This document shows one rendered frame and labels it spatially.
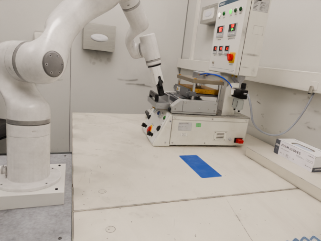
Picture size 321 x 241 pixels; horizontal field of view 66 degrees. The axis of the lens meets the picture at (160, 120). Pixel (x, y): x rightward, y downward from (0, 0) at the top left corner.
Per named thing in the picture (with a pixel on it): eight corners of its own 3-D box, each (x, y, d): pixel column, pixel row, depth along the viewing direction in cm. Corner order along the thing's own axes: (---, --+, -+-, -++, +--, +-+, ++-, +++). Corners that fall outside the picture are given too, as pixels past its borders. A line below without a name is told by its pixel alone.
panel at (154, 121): (142, 127, 158) (156, 102, 156) (152, 144, 130) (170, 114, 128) (139, 126, 158) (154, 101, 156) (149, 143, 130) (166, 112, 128)
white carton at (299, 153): (291, 151, 131) (294, 138, 129) (332, 171, 109) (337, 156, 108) (272, 151, 127) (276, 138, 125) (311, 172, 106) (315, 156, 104)
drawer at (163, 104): (192, 104, 158) (194, 92, 156) (207, 112, 138) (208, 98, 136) (147, 102, 150) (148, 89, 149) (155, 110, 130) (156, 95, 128)
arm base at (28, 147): (-18, 193, 68) (-21, 127, 65) (5, 168, 86) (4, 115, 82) (57, 191, 73) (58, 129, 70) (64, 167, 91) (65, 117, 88)
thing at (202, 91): (203, 91, 157) (205, 76, 155) (219, 98, 136) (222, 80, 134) (177, 89, 152) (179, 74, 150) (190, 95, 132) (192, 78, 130)
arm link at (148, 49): (142, 62, 131) (158, 58, 129) (135, 37, 127) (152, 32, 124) (145, 60, 139) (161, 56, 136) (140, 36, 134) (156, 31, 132)
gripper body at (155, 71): (145, 64, 138) (150, 83, 142) (149, 65, 129) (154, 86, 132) (158, 60, 140) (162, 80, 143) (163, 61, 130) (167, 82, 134)
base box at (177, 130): (216, 129, 175) (220, 105, 170) (246, 149, 140) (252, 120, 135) (141, 127, 160) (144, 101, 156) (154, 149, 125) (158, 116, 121)
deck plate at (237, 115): (220, 105, 171) (220, 104, 171) (250, 118, 138) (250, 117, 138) (155, 102, 159) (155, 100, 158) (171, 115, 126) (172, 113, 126)
